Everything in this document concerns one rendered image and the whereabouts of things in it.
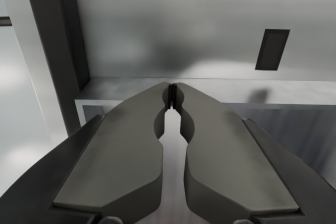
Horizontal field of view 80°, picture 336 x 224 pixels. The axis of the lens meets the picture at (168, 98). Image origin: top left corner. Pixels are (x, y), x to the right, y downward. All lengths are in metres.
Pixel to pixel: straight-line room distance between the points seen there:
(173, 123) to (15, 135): 1.55
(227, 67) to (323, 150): 0.13
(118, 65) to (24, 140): 1.54
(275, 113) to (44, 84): 0.19
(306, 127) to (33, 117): 1.45
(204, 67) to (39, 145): 1.56
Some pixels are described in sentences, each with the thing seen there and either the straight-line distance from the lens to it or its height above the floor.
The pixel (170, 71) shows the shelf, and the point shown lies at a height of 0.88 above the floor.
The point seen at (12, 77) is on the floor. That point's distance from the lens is 1.42.
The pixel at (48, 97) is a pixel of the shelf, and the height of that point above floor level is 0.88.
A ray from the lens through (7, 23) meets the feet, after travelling 1.18.
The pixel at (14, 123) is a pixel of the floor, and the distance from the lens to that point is 1.62.
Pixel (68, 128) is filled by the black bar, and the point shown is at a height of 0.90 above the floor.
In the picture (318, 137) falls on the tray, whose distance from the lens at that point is 0.23.
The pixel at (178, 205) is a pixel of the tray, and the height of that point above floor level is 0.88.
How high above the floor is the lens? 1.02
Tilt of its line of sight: 60 degrees down
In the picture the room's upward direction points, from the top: 179 degrees counter-clockwise
